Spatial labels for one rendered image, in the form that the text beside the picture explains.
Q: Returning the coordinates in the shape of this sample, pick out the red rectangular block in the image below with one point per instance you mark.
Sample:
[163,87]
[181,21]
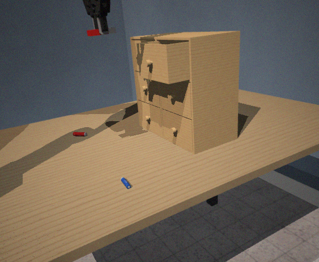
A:
[96,31]

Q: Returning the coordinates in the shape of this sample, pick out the blue aaa battery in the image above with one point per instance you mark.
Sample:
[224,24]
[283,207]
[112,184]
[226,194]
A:
[125,183]

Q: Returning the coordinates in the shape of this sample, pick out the small wooden chest of drawers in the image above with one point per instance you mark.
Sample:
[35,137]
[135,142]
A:
[214,77]

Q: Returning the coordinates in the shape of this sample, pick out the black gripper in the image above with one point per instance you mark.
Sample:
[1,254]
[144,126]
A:
[98,10]

